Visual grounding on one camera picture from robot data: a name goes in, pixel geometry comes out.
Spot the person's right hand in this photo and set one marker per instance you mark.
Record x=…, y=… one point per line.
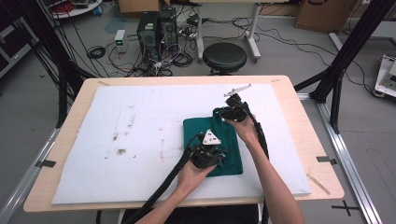
x=246, y=130

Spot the beige wooden strip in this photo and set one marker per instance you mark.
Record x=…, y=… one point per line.
x=319, y=185

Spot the white desk frame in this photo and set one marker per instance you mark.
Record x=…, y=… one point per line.
x=252, y=31

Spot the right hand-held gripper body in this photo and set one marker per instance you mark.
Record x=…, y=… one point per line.
x=236, y=112

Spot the white machine base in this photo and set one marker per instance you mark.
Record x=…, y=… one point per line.
x=386, y=81

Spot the black round stool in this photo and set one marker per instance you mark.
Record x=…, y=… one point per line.
x=224, y=57

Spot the black tape piece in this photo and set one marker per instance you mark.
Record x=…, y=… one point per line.
x=327, y=160
x=46, y=163

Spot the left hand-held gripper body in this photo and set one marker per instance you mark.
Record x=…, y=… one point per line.
x=204, y=155

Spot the person's left hand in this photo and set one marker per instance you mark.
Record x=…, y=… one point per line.
x=191, y=179

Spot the aluminium floor rail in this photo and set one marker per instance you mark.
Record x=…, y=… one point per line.
x=18, y=189
x=342, y=149

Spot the black metal frame post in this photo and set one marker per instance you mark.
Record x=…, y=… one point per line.
x=63, y=93
x=351, y=46

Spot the round white table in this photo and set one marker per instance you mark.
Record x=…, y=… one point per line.
x=81, y=11

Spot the black tape cross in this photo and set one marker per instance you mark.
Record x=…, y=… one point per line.
x=345, y=207

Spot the person's dark clothing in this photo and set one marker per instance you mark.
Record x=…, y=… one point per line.
x=218, y=216

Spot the small white power unit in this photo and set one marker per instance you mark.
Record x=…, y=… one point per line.
x=120, y=40

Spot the white foam mat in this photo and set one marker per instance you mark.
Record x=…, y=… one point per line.
x=124, y=124

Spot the large cardboard box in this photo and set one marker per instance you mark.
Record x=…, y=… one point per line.
x=323, y=15

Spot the black computer tower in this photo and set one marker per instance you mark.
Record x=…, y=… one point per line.
x=168, y=28
x=148, y=34

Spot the low cardboard box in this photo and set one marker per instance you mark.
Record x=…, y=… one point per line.
x=140, y=5

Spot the green long-sleeve shirt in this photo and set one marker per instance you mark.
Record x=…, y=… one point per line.
x=194, y=133

